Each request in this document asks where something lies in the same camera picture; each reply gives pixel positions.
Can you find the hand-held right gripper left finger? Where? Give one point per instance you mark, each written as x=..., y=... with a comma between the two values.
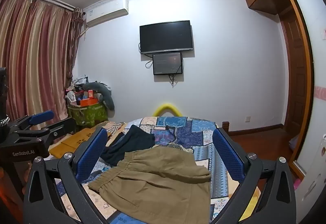
x=93, y=154

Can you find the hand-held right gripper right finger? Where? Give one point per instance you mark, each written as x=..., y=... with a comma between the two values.
x=228, y=156

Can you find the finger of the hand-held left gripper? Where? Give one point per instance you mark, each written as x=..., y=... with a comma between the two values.
x=40, y=116
x=54, y=132

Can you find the khaki pants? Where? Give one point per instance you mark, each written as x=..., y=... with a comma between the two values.
x=158, y=188

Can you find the dark navy pants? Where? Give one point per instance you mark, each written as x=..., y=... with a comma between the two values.
x=130, y=145

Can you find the yellow paw print mat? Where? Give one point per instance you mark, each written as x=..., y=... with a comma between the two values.
x=75, y=138

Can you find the blue patchwork quilt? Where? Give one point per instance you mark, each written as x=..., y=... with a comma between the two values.
x=201, y=152

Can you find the green patterned storage box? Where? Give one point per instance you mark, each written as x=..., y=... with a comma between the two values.
x=87, y=113

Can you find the orange box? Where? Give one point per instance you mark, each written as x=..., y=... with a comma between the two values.
x=87, y=101

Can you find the striped pink curtain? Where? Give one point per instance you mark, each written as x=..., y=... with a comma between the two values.
x=33, y=61

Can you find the grey plush shark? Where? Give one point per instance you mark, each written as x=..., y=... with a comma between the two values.
x=104, y=94

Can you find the yellow foam tube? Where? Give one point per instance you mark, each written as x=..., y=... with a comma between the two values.
x=166, y=109

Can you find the wooden door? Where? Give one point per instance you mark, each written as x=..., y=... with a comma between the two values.
x=295, y=71

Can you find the white air conditioner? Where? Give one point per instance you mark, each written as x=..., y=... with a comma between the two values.
x=107, y=12

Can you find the wooden bed post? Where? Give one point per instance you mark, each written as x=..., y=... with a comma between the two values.
x=226, y=127

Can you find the white wall socket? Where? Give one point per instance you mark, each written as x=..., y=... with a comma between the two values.
x=247, y=119

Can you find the small black wall screen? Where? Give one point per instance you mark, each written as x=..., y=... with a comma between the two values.
x=167, y=63

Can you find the black wall television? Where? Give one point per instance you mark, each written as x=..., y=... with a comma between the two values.
x=166, y=36

